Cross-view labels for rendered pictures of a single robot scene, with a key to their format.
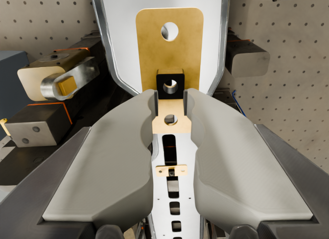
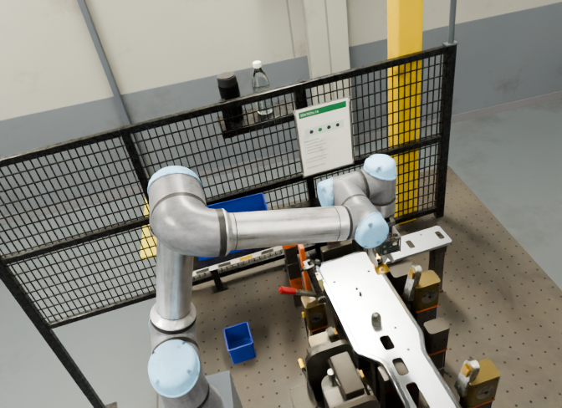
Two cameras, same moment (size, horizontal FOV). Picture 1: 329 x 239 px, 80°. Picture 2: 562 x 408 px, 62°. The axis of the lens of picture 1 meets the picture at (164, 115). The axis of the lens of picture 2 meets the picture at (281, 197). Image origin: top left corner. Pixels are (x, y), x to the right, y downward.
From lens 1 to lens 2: 1.35 m
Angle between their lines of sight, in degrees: 86
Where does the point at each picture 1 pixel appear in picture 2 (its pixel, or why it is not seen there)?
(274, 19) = (468, 354)
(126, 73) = (363, 346)
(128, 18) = (357, 320)
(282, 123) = not seen: outside the picture
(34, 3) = (271, 395)
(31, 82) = (314, 341)
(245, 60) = (431, 323)
